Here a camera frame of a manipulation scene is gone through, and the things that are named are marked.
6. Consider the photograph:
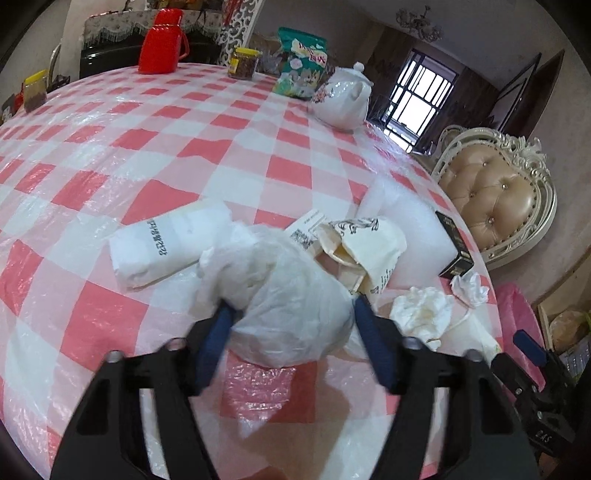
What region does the small white tissue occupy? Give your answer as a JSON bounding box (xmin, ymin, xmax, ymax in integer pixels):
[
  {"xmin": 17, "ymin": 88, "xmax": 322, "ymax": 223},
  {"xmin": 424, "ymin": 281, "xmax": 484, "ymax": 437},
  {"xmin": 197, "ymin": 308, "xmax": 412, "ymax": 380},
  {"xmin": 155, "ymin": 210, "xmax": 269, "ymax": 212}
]
[{"xmin": 451, "ymin": 271, "xmax": 490, "ymax": 309}]

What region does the large white tissue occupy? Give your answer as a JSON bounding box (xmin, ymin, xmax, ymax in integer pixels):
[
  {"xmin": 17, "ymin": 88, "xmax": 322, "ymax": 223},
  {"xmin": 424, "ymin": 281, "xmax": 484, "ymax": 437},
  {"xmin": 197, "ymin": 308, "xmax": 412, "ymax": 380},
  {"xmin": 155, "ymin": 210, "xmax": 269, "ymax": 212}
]
[{"xmin": 390, "ymin": 287, "xmax": 454, "ymax": 351}]

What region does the black carton box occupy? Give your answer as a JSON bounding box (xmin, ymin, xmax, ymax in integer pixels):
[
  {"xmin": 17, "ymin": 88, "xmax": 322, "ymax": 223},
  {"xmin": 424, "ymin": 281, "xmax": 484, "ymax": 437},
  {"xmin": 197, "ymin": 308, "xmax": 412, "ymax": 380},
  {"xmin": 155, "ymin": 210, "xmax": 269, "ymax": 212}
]
[{"xmin": 436, "ymin": 211, "xmax": 474, "ymax": 280}]

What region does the white foam block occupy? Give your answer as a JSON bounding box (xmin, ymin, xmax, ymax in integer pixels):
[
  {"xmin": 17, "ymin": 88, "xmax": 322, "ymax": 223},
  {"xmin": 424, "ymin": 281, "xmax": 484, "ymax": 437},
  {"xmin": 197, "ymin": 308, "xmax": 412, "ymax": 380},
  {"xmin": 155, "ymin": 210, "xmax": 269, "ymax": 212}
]
[{"xmin": 356, "ymin": 176, "xmax": 457, "ymax": 289}]

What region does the cream paper bag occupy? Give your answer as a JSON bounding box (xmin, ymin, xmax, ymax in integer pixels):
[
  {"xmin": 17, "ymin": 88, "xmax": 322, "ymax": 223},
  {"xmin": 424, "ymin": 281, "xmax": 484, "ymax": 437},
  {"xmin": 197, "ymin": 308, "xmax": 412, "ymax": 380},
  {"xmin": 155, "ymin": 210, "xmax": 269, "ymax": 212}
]
[{"xmin": 315, "ymin": 217, "xmax": 407, "ymax": 300}]

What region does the white paper packet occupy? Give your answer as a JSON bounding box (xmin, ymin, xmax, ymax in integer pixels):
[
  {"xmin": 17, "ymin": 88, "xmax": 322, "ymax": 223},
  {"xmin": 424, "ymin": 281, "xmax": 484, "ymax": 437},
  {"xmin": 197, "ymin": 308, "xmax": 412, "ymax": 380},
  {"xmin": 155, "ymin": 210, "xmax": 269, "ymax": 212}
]
[{"xmin": 108, "ymin": 199, "xmax": 232, "ymax": 290}]

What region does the white plastic bag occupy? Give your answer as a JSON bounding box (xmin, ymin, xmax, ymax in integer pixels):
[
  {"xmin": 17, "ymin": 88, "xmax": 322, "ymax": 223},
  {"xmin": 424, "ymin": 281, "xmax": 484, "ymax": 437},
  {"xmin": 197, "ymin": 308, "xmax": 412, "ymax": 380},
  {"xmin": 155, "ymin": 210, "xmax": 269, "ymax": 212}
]
[{"xmin": 197, "ymin": 222, "xmax": 353, "ymax": 368}]

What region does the small cream labelled box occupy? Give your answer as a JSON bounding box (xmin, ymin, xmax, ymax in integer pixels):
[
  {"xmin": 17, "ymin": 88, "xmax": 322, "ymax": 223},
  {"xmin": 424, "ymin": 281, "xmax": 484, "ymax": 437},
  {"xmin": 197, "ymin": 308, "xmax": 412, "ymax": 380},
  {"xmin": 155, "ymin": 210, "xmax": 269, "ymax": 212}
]
[{"xmin": 284, "ymin": 209, "xmax": 328, "ymax": 257}]

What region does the pink lined trash bin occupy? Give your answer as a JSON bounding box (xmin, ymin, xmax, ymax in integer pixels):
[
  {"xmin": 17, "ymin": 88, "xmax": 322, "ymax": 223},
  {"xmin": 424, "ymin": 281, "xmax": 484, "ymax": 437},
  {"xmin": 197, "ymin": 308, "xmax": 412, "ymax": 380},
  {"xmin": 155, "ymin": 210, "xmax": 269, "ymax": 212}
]
[{"xmin": 495, "ymin": 283, "xmax": 545, "ymax": 388}]

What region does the wooden shelf unit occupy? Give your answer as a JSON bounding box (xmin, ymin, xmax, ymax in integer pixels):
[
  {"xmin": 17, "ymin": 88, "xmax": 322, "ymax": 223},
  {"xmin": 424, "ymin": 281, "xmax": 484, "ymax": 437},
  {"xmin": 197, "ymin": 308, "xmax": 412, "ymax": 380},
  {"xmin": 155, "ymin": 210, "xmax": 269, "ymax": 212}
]
[{"xmin": 537, "ymin": 253, "xmax": 590, "ymax": 381}]

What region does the cream tufted leather chair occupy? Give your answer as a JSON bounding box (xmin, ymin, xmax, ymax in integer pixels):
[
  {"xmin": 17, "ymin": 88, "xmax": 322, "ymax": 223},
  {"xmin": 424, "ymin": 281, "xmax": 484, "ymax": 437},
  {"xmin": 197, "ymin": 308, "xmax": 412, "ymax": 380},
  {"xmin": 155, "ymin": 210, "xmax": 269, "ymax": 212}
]
[{"xmin": 432, "ymin": 125, "xmax": 557, "ymax": 271}]

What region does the balcony window door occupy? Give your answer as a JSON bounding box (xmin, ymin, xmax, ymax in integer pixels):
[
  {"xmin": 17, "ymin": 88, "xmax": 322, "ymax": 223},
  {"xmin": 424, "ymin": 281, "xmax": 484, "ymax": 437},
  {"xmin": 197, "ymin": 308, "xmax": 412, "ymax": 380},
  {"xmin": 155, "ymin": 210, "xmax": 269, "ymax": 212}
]
[{"xmin": 370, "ymin": 49, "xmax": 459, "ymax": 153}]

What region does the white porcelain teapot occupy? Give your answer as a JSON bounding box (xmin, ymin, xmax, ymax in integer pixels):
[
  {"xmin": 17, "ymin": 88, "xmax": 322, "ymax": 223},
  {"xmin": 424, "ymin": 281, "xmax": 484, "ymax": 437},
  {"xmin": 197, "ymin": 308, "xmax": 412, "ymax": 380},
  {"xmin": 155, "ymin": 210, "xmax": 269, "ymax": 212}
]
[{"xmin": 308, "ymin": 62, "xmax": 373, "ymax": 132}]

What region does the chandelier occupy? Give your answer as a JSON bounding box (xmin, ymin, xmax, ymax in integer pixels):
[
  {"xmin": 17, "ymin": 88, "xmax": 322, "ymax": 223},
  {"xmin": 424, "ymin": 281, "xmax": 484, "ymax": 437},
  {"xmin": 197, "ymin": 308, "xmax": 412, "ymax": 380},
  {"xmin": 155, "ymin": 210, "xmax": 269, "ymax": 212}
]
[{"xmin": 396, "ymin": 5, "xmax": 443, "ymax": 43}]

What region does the yellow lid jar left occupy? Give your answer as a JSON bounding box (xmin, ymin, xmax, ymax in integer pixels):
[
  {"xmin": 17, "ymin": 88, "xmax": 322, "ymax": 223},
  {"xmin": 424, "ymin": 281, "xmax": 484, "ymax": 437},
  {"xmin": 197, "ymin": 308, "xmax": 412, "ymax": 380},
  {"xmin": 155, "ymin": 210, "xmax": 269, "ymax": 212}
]
[{"xmin": 23, "ymin": 69, "xmax": 48, "ymax": 113}]

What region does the yellow lid jar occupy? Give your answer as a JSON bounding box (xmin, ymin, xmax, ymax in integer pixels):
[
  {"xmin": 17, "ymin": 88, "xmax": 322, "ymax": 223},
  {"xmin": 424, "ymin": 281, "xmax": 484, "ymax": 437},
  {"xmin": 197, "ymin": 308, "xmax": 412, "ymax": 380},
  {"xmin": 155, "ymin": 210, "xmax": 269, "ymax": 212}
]
[
  {"xmin": 228, "ymin": 47, "xmax": 262, "ymax": 80},
  {"xmin": 23, "ymin": 69, "xmax": 48, "ymax": 113}
]

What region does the green snack bag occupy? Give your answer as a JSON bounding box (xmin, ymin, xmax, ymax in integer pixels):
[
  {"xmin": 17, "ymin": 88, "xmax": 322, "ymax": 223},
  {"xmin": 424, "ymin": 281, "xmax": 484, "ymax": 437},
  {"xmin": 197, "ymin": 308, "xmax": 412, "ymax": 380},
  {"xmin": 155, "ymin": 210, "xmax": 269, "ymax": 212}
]
[{"xmin": 273, "ymin": 27, "xmax": 329, "ymax": 100}]

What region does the yellow lid jar centre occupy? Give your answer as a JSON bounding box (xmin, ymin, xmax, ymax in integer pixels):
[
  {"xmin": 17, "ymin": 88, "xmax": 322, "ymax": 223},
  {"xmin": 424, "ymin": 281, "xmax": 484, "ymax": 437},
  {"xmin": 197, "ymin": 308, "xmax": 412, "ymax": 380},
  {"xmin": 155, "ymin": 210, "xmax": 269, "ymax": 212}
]
[{"xmin": 228, "ymin": 47, "xmax": 262, "ymax": 80}]

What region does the black piano with lace cover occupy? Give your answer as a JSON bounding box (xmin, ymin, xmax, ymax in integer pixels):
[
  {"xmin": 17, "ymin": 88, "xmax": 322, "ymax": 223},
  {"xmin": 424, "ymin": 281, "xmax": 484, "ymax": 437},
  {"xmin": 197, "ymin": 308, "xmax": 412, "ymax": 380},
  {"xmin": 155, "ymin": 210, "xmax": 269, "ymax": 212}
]
[{"xmin": 79, "ymin": 9, "xmax": 222, "ymax": 79}]

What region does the red thermos jug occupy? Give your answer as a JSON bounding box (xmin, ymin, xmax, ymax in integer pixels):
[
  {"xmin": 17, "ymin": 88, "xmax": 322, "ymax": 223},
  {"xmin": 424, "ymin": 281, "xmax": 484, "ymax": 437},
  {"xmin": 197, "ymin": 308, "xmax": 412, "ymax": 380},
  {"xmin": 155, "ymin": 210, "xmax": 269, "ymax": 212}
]
[{"xmin": 138, "ymin": 8, "xmax": 190, "ymax": 75}]

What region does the white carved screen partition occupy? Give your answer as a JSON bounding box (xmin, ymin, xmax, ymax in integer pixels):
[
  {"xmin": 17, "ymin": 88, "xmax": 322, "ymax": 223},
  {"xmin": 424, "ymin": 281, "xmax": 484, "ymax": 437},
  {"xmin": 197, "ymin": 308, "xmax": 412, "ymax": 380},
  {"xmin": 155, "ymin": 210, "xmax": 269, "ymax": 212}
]
[{"xmin": 216, "ymin": 0, "xmax": 266, "ymax": 66}]

